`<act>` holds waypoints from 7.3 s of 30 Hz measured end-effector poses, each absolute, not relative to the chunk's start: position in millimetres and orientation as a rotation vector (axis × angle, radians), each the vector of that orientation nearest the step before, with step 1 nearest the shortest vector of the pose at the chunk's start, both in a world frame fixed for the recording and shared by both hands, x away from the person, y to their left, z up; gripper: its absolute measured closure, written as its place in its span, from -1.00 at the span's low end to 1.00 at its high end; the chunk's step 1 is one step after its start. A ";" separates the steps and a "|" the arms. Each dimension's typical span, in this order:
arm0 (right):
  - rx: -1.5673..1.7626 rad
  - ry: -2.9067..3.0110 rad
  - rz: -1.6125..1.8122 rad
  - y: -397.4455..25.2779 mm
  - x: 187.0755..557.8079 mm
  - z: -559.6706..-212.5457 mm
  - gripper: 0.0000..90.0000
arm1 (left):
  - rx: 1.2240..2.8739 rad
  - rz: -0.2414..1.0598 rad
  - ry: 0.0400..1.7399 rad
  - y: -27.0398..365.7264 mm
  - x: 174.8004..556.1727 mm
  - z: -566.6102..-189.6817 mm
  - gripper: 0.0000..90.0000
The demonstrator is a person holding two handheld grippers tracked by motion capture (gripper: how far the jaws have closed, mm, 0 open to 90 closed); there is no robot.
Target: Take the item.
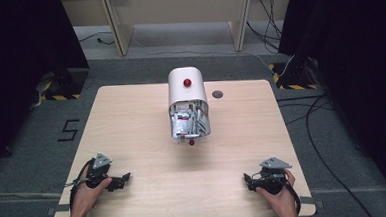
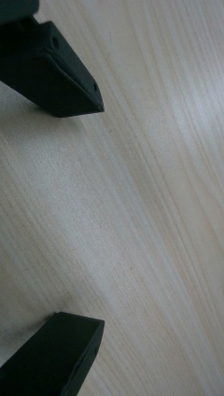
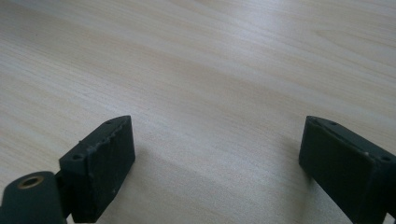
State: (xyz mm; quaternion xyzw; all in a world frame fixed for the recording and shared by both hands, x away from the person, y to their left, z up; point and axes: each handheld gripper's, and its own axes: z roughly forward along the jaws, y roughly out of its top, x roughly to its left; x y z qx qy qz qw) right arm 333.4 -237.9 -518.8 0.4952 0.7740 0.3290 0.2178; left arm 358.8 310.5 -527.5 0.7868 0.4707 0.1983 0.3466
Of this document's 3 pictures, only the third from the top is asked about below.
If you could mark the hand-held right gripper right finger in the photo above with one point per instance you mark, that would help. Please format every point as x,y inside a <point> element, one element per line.
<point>345,168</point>

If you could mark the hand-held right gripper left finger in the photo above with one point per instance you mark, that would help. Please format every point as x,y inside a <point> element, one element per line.
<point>99,174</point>

